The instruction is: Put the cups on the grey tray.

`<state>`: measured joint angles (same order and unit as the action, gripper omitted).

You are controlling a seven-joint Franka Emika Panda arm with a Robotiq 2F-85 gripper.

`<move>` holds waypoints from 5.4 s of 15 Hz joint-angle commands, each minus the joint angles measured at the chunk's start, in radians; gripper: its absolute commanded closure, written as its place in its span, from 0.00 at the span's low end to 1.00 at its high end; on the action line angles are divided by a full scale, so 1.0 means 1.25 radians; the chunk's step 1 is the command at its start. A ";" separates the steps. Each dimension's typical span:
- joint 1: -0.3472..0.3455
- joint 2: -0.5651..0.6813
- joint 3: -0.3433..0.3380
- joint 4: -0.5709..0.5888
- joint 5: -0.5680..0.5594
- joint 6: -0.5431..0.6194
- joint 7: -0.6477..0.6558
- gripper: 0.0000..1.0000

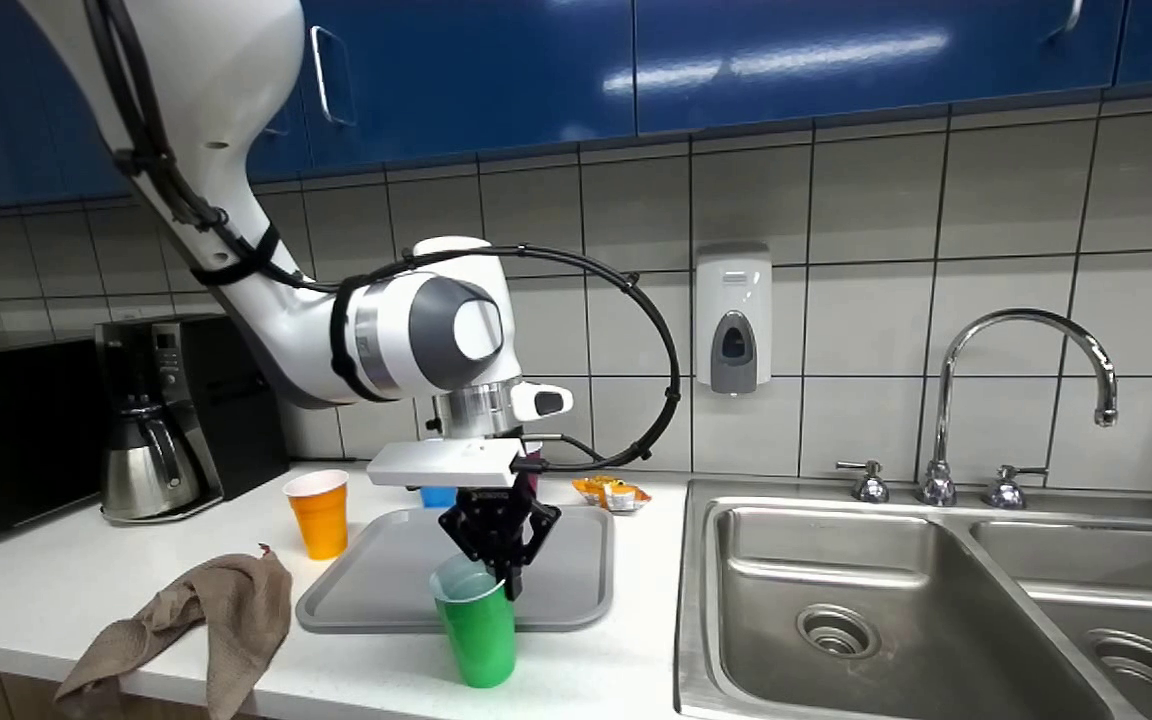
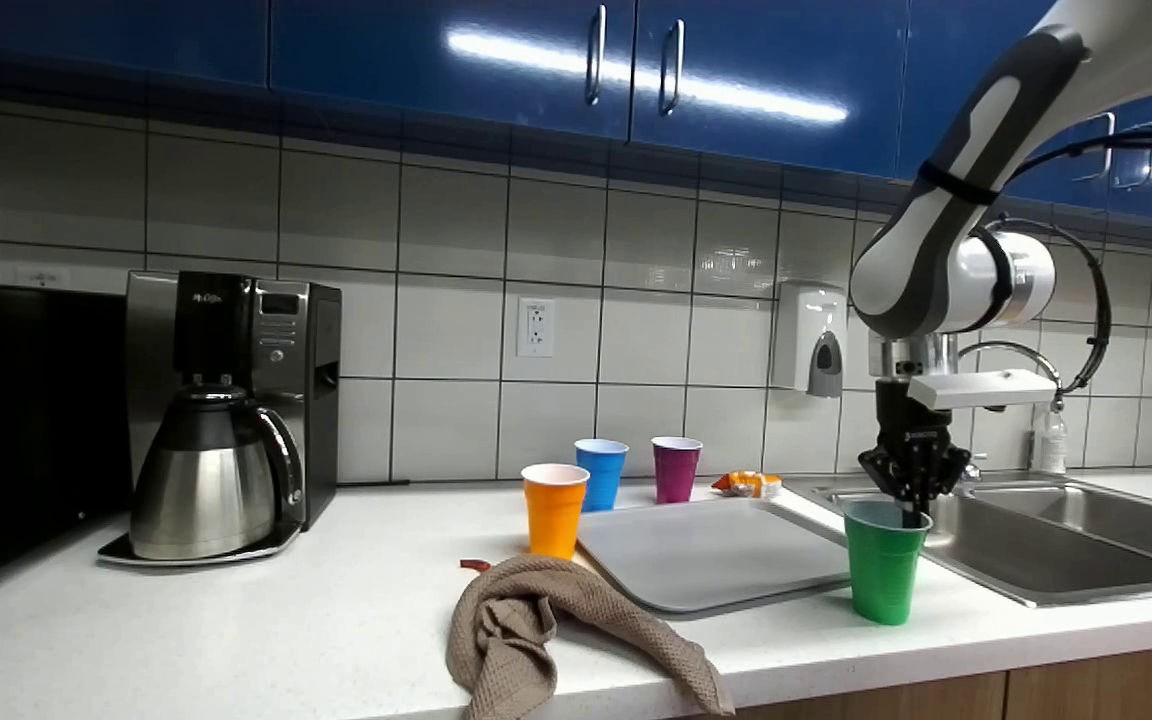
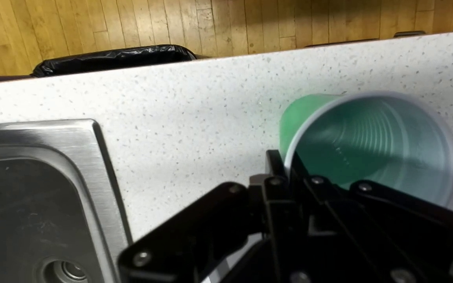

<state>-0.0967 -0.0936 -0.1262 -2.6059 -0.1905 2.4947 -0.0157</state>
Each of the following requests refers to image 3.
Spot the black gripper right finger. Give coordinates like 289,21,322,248
287,155,453,283

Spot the stainless steel double sink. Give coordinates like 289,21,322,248
0,117,133,283

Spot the green plastic cup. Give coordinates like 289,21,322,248
278,91,453,209

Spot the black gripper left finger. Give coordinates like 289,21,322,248
116,147,302,283

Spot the black bin bag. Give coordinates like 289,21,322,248
29,43,199,78

